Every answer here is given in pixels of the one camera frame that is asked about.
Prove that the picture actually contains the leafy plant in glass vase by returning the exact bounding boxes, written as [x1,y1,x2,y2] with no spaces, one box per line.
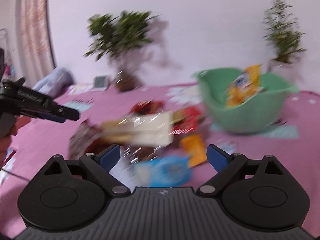
[84,10,157,92]

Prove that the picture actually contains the orange small snack packet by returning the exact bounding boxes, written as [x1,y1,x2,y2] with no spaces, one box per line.
[180,134,207,167]

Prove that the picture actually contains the yellow corn snack bag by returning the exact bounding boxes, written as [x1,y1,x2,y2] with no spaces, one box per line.
[226,64,263,107]

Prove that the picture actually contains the white digital clock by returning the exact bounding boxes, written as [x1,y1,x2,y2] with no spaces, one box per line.
[92,75,110,90]

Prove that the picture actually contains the small plant in white pot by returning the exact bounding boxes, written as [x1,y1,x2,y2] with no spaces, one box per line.
[263,0,306,82]

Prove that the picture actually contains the green clear snack bag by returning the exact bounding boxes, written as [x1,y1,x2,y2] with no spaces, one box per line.
[68,120,116,160]

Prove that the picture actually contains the blue white rice cracker pack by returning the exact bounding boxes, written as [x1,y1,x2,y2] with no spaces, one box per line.
[133,155,192,187]

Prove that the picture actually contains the beige gold pouch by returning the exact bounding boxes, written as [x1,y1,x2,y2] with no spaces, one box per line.
[101,111,174,147]

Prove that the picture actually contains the person left hand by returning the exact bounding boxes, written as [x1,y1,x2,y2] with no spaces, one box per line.
[1,116,31,167]

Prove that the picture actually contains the black cable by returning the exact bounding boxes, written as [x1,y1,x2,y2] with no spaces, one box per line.
[0,167,32,182]

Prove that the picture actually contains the green plastic bowl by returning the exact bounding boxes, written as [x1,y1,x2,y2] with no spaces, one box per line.
[192,67,299,134]

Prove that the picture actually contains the grey blue folded cloth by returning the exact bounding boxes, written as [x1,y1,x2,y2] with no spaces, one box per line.
[33,67,74,98]

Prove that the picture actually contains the pink floral tablecloth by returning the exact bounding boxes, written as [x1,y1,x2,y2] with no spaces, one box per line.
[1,86,319,239]

